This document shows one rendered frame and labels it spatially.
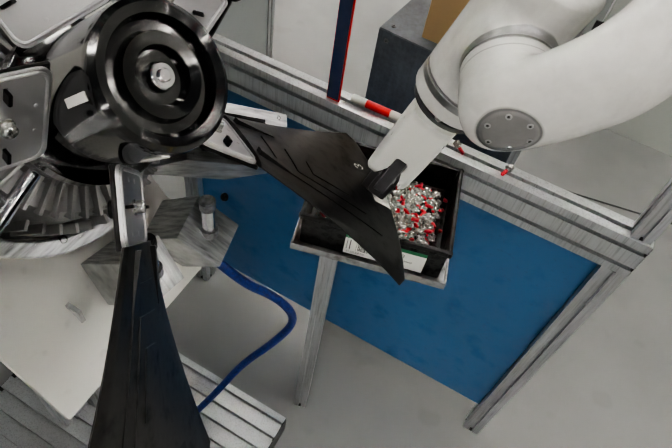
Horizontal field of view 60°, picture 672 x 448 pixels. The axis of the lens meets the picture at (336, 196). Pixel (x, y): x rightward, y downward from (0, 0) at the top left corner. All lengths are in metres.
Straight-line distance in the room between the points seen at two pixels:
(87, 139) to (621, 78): 0.37
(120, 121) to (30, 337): 0.34
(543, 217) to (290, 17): 1.97
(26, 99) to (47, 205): 0.15
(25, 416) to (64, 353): 0.89
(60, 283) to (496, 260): 0.74
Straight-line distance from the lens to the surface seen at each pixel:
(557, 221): 0.98
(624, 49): 0.42
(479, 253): 1.11
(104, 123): 0.43
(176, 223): 0.70
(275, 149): 0.59
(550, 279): 1.11
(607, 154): 2.52
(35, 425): 1.59
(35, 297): 0.70
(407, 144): 0.56
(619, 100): 0.43
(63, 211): 0.59
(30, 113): 0.47
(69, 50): 0.46
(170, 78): 0.46
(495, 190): 0.97
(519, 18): 0.47
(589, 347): 1.93
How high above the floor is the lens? 1.51
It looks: 50 degrees down
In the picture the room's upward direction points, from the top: 11 degrees clockwise
